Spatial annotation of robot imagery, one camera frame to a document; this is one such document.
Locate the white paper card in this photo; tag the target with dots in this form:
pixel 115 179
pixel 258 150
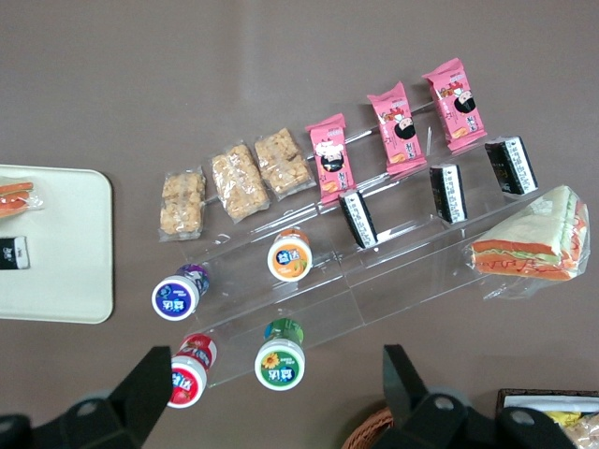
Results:
pixel 552 403

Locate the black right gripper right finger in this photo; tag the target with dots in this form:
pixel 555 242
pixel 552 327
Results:
pixel 407 393

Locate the pink cartoon snack packet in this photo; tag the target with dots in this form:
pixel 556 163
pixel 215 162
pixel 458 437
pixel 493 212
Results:
pixel 398 128
pixel 455 105
pixel 331 159

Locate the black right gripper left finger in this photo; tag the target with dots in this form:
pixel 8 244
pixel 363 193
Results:
pixel 140 388

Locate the brown wicker basket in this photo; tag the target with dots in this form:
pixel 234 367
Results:
pixel 374 428

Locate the yellow snack packet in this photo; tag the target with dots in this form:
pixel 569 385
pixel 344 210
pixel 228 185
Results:
pixel 568 417

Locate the large wrapped sandwich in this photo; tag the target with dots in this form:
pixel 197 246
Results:
pixel 529 248

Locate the black white snack packet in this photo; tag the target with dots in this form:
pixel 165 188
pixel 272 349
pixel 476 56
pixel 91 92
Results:
pixel 511 166
pixel 358 219
pixel 448 194

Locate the red gum bottle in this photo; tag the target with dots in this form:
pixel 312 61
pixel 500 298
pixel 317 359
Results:
pixel 187 383

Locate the clear acrylic display stand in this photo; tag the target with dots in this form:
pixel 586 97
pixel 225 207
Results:
pixel 374 280

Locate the dark woven box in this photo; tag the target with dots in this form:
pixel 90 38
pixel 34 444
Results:
pixel 500 402

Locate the blue gum bottle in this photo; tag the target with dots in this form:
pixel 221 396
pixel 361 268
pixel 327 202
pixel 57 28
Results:
pixel 174 297

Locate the wrapped peanut brittle bar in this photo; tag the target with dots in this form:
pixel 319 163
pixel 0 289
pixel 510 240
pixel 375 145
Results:
pixel 238 182
pixel 182 206
pixel 283 163

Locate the flat black chocolate box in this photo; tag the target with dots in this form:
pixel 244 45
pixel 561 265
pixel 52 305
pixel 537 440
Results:
pixel 13 252

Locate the cream plastic tray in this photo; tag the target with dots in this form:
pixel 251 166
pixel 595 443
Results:
pixel 61 243

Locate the small wrapped sandwich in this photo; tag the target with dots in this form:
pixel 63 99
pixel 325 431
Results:
pixel 16 196

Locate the orange gum bottle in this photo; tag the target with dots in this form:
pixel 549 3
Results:
pixel 289 259

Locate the green gum bottle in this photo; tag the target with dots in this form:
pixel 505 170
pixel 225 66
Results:
pixel 280 369

